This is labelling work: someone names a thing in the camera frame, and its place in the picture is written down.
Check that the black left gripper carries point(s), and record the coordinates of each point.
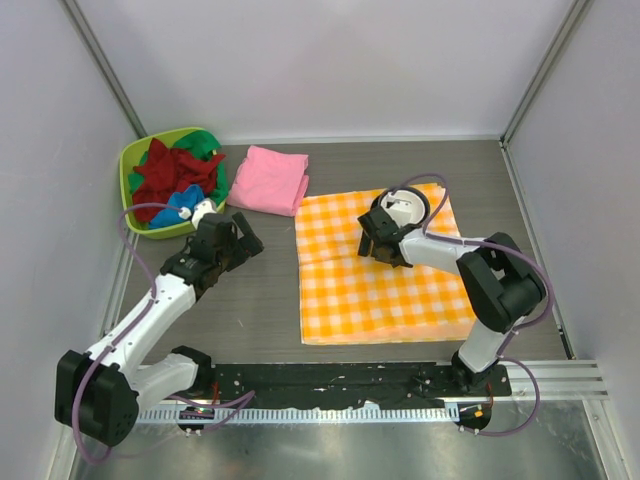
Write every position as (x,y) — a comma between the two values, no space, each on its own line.
(248,241)

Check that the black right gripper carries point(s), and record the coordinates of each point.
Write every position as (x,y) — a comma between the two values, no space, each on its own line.
(366,247)

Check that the black white bowl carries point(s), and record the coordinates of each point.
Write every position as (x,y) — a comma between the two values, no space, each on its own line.
(418,199)

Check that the orange checkered cloth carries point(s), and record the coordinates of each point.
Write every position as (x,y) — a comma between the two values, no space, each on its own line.
(348,299)

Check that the blue t shirt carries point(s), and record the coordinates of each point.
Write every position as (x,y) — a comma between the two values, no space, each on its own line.
(181,206)

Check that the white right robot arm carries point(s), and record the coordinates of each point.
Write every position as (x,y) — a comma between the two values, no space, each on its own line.
(502,285)

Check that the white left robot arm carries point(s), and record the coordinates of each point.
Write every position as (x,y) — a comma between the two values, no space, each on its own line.
(99,393)

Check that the folded pink t shirt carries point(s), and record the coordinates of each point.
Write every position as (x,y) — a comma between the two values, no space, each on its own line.
(270,182)

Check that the green t shirt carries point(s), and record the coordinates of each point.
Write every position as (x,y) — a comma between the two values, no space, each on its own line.
(164,169)

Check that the red t shirt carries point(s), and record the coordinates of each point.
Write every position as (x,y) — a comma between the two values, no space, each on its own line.
(168,178)

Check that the lime green plastic basin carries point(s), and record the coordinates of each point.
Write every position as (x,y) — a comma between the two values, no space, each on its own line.
(128,158)

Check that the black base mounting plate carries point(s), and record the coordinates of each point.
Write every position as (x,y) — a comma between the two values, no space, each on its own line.
(338,386)

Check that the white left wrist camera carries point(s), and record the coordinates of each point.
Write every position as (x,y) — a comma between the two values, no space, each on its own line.
(207,206)

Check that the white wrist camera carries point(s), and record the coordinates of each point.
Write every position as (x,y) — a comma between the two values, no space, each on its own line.
(401,211)
(207,206)

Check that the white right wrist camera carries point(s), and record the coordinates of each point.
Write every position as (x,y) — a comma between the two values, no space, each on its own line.
(401,211)

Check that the white slotted cable duct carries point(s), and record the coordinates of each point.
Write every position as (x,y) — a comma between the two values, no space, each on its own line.
(370,413)

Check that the aluminium frame rail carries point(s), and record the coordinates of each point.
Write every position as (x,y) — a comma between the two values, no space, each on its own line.
(558,380)

